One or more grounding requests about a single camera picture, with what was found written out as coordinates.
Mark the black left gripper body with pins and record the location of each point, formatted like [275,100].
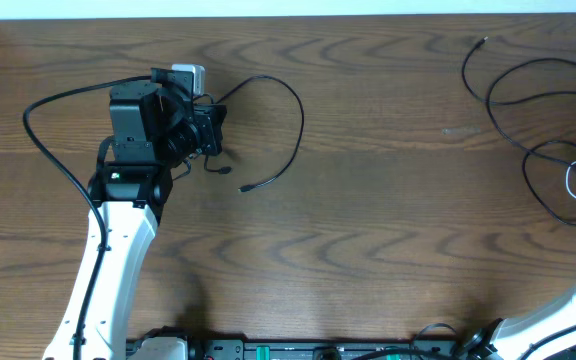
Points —
[202,135]

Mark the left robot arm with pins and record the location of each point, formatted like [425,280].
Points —
[157,125]

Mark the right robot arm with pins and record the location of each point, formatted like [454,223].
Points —
[540,334]

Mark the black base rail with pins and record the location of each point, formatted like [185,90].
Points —
[174,343]

